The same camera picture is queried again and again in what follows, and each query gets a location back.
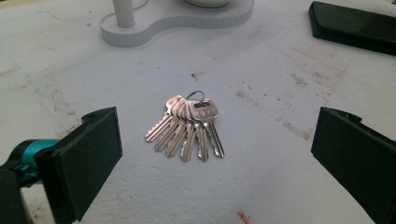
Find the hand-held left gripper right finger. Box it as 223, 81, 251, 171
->
310, 106, 396, 224

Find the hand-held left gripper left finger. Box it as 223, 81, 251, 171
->
35, 106, 123, 224

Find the bunch of silver keys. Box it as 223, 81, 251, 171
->
145, 90, 226, 162

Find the small orange scrap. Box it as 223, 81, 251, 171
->
236, 211, 251, 224

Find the white round dish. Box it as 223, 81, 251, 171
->
183, 0, 233, 8

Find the white stand with post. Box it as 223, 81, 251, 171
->
99, 0, 255, 49

